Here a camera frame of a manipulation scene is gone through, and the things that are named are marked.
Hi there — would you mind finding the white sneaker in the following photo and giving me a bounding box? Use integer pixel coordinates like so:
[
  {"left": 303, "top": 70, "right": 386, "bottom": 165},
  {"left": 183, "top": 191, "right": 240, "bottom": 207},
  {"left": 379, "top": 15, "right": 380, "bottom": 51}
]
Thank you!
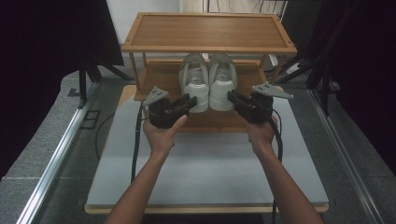
[
  {"left": 208, "top": 52, "right": 239, "bottom": 112},
  {"left": 177, "top": 52, "right": 210, "bottom": 114}
]

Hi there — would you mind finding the black metal stand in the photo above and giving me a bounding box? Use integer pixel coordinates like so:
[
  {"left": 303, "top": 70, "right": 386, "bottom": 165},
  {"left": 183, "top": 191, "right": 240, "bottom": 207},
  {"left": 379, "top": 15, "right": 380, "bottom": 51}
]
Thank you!
[
  {"left": 78, "top": 57, "right": 135, "bottom": 109},
  {"left": 276, "top": 0, "right": 360, "bottom": 117}
]

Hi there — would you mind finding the wooden three-tier shoe rack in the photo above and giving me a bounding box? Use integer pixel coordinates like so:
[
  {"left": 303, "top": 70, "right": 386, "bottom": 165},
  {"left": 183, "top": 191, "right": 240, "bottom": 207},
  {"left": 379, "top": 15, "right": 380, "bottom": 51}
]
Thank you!
[{"left": 120, "top": 11, "right": 298, "bottom": 134}]

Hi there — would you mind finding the thin black floor cable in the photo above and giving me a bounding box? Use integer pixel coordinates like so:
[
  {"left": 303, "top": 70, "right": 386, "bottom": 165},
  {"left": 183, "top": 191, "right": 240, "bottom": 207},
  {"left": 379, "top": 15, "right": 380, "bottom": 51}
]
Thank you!
[{"left": 94, "top": 112, "right": 116, "bottom": 161}]

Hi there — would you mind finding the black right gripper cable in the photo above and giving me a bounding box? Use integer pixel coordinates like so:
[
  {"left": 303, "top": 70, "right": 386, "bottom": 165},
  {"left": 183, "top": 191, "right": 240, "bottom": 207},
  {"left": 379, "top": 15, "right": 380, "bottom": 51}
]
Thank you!
[{"left": 268, "top": 108, "right": 285, "bottom": 224}]

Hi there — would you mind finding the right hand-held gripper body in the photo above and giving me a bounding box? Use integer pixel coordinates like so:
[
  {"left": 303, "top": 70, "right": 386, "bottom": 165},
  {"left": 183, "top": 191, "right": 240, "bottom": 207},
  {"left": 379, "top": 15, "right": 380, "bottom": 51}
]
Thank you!
[{"left": 235, "top": 81, "right": 294, "bottom": 124}]

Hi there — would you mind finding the aluminium rail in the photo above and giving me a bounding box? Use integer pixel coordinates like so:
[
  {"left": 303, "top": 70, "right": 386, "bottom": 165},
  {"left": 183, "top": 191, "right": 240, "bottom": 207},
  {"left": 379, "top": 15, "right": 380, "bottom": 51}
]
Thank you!
[
  {"left": 15, "top": 82, "right": 101, "bottom": 224},
  {"left": 306, "top": 88, "right": 386, "bottom": 224}
]

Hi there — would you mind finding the person's left hand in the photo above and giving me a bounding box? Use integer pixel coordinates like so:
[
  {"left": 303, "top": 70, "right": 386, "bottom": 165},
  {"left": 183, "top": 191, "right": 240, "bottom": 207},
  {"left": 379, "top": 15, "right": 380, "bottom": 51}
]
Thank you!
[{"left": 142, "top": 113, "right": 189, "bottom": 161}]

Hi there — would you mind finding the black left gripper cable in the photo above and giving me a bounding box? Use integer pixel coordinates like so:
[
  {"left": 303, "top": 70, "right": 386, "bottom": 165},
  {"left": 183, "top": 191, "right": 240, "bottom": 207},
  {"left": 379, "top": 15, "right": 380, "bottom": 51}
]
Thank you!
[{"left": 130, "top": 102, "right": 148, "bottom": 184}]

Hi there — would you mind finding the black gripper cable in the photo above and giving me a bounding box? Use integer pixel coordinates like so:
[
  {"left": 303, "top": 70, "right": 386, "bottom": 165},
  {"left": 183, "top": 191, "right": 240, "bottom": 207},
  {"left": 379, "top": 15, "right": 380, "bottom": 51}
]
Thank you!
[
  {"left": 130, "top": 102, "right": 148, "bottom": 184},
  {"left": 268, "top": 108, "right": 285, "bottom": 224}
]

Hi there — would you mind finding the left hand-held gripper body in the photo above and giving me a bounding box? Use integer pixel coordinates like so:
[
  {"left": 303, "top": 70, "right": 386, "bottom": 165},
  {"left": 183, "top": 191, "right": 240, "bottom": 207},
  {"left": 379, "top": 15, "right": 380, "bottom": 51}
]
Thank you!
[{"left": 142, "top": 86, "right": 189, "bottom": 130}]

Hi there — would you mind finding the black curtain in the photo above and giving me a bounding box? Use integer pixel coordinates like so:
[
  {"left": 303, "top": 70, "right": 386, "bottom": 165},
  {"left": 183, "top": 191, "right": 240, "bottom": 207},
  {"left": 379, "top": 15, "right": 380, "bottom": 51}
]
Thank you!
[
  {"left": 0, "top": 0, "right": 125, "bottom": 180},
  {"left": 311, "top": 0, "right": 396, "bottom": 175}
]

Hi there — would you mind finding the black floor socket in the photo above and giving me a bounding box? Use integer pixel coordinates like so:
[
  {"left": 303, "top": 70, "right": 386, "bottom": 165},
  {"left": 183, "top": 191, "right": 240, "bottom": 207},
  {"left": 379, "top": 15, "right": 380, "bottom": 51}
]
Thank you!
[{"left": 79, "top": 109, "right": 101, "bottom": 131}]

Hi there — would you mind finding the person's right hand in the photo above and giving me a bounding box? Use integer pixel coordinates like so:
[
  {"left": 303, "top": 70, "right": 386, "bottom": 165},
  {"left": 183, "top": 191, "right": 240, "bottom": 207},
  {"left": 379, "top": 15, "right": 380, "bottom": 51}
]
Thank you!
[{"left": 237, "top": 110, "right": 280, "bottom": 159}]

